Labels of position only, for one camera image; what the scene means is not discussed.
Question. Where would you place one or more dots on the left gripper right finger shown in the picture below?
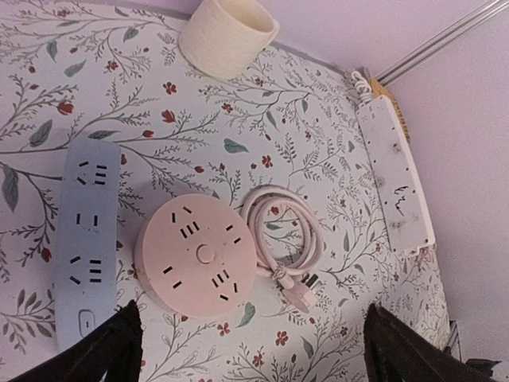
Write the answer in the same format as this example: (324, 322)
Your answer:
(394, 352)

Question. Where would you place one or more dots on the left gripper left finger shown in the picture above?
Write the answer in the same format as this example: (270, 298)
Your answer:
(111, 352)

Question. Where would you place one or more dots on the light blue power strip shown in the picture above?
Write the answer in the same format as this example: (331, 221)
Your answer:
(84, 257)

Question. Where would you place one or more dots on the pink round power socket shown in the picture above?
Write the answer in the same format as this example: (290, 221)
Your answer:
(196, 256)

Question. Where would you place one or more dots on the long white power strip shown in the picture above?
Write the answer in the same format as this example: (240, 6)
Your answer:
(405, 211)

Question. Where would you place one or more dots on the floral tablecloth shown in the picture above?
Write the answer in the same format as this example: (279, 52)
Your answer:
(71, 70)

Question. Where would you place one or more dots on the cream ceramic mug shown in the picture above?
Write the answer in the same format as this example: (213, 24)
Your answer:
(222, 38)

